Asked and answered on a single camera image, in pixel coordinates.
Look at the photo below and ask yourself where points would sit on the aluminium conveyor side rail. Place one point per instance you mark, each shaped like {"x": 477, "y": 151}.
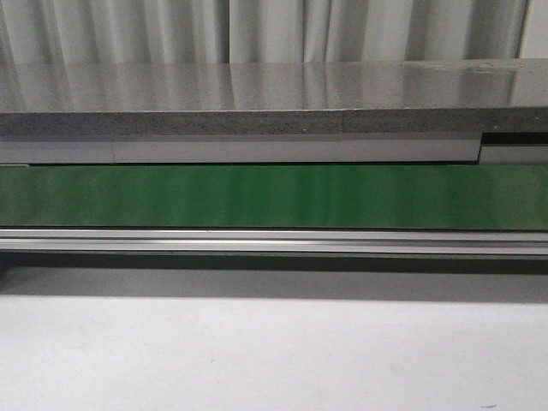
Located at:
{"x": 512, "y": 243}

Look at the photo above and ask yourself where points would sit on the green conveyor belt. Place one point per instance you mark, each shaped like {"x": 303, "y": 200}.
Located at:
{"x": 368, "y": 196}

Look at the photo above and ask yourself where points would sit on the grey panel under counter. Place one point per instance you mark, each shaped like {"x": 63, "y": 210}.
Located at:
{"x": 408, "y": 147}

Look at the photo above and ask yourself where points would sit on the grey pleated curtain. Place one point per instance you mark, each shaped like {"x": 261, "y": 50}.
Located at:
{"x": 269, "y": 31}

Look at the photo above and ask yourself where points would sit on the grey stone counter slab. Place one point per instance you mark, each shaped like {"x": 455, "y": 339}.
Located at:
{"x": 484, "y": 96}

